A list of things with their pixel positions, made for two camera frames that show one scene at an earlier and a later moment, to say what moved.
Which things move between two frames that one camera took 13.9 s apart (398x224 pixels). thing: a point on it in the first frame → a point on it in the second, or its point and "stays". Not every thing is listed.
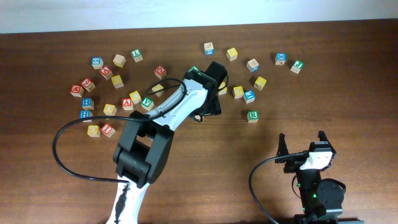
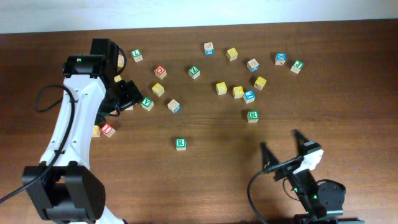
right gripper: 291,165 → 271,159
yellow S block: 224,91 stays
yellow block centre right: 237,92 stays
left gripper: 214,109 → 132,94
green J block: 296,66 stays
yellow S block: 157,88 stays
